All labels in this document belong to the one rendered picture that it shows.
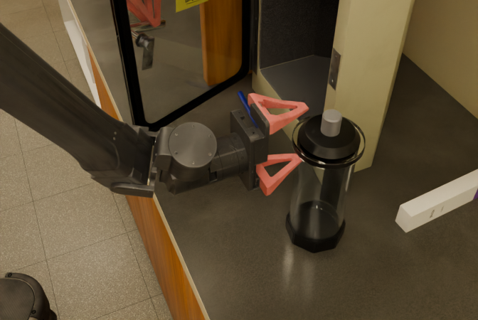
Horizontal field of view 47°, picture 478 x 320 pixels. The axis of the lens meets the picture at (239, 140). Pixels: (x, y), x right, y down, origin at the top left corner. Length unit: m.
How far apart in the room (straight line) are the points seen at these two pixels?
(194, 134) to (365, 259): 0.44
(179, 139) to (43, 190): 1.81
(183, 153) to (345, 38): 0.34
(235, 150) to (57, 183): 1.76
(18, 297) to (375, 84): 1.28
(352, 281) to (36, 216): 1.62
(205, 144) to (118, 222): 1.61
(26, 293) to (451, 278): 1.27
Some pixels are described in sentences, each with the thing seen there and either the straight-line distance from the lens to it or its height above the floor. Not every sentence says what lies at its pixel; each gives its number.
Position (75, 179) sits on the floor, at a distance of 2.42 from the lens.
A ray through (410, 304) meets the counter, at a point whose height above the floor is 0.94.
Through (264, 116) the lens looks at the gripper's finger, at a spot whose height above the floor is 1.27.
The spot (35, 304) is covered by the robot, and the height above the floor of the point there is 0.24.
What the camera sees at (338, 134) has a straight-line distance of 0.81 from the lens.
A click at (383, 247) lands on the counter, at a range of 0.99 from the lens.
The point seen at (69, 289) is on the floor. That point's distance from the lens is 2.10.
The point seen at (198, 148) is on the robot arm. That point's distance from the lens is 0.64.
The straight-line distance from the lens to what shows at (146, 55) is 0.96.
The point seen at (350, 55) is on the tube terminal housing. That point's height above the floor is 1.23.
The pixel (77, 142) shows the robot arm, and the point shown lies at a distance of 0.62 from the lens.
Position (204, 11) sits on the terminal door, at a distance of 1.04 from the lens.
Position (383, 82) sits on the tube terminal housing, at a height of 1.16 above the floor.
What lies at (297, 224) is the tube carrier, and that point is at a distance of 0.93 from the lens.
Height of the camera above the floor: 1.73
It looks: 44 degrees down
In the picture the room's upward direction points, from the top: straight up
